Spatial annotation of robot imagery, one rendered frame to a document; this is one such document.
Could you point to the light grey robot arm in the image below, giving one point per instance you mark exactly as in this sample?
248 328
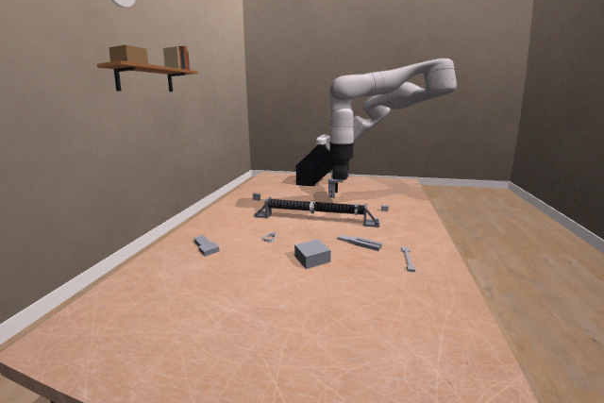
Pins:
387 91

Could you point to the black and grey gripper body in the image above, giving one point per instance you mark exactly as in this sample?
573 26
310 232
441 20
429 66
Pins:
341 149

